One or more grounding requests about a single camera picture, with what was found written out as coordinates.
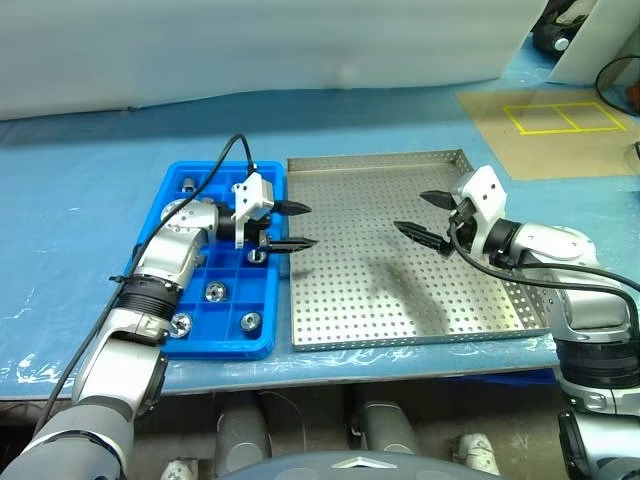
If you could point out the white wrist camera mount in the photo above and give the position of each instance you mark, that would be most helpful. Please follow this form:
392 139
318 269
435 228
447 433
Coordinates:
252 192
487 192

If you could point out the white robot foot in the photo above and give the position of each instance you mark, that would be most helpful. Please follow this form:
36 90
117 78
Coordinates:
177 470
480 450

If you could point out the perforated steel tray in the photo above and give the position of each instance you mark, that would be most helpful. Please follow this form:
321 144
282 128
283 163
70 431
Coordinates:
360 290

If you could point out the metal nut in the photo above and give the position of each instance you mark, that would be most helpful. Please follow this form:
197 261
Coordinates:
256 256

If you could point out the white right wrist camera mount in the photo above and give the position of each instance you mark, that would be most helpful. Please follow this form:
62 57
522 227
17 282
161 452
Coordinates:
487 192

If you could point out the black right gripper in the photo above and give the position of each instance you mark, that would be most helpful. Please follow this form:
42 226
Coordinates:
465 225

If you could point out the silver metal roller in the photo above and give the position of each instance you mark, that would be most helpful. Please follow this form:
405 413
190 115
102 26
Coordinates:
189 184
250 320
216 291
181 322

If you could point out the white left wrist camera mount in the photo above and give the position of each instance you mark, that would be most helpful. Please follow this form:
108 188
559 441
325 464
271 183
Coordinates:
252 192

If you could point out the black rounded device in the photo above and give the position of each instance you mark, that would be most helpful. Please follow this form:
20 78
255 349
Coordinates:
547 37

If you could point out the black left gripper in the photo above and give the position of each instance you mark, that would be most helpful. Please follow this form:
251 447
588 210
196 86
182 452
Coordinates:
261 227

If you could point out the orange block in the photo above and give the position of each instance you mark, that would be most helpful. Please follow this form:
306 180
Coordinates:
635 99

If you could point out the brown cardboard mat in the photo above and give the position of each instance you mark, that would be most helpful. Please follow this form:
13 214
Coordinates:
550 155

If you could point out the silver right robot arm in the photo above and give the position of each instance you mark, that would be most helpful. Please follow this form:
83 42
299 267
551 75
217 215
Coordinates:
555 242

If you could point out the blue plastic table cover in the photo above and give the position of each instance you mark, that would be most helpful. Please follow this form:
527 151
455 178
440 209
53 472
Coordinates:
75 225

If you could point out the grey robot torso plate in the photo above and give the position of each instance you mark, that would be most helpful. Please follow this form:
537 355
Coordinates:
360 467

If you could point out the white upright panel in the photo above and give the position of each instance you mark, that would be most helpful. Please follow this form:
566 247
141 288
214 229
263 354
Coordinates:
585 50

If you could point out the grey rounded robot leg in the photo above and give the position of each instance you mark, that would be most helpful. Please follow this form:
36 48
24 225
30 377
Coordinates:
385 425
242 430

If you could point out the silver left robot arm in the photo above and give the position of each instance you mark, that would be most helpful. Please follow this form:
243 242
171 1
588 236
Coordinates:
165 255

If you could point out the blue compartment tray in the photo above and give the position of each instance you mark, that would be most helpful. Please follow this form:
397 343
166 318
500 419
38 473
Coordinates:
227 260

